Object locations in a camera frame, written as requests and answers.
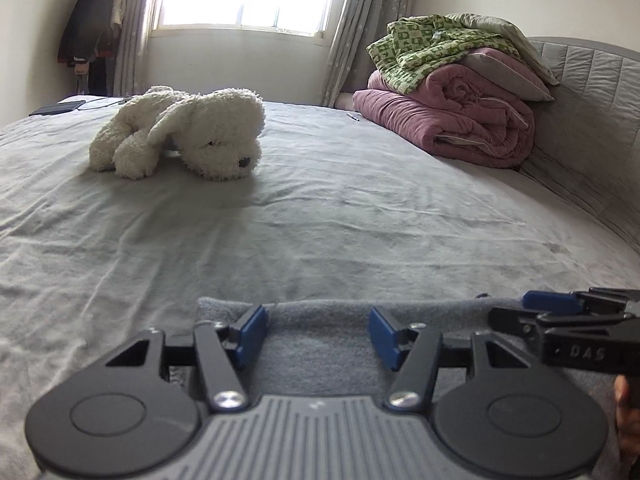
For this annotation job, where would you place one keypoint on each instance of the grey bed sheet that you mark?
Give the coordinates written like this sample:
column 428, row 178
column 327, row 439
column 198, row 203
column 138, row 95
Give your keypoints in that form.
column 338, row 209

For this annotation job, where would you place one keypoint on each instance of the person's right hand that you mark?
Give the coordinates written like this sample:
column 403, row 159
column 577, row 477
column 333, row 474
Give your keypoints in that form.
column 627, row 422

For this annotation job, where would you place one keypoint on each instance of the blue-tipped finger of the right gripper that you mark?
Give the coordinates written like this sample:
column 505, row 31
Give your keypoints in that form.
column 552, row 302

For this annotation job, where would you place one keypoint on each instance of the beige pink pillow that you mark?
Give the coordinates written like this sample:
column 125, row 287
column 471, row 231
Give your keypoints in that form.
column 527, row 77

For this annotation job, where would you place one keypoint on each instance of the grey padded headboard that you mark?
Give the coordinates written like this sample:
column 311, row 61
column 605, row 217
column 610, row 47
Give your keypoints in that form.
column 586, row 146

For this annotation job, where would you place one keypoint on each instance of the green patterned blanket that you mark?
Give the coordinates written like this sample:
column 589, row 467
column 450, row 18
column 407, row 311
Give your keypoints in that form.
column 414, row 47

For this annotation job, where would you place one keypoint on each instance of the dark tablet on bed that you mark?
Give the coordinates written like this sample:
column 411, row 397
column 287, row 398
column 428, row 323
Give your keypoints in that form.
column 58, row 108

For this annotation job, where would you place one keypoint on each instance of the dark hanging clothes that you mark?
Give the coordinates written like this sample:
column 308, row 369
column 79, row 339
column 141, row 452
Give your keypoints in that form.
column 89, row 44

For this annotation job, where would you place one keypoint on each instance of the grey patterned right curtain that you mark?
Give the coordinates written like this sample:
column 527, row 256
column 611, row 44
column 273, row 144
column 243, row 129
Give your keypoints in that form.
column 349, row 64

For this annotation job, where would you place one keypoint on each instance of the grey patterned curtain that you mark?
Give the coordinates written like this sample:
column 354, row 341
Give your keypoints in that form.
column 131, row 62
column 349, row 64

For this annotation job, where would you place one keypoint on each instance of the pink rolled quilt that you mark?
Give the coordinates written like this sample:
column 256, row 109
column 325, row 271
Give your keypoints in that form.
column 454, row 113

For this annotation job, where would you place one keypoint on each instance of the white plush dog toy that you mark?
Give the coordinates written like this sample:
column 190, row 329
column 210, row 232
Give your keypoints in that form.
column 214, row 134

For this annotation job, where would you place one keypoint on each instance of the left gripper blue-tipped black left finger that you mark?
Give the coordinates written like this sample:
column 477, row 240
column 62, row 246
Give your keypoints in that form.
column 137, row 372

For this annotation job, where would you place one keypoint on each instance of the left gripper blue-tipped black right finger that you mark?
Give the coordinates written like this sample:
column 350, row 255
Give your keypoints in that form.
column 416, row 352

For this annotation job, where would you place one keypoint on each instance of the grey knitted cat sweater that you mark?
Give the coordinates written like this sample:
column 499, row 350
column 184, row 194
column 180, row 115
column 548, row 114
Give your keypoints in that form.
column 323, row 348

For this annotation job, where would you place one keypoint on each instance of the grey patterned left curtain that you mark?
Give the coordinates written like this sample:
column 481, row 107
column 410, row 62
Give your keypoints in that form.
column 131, row 62

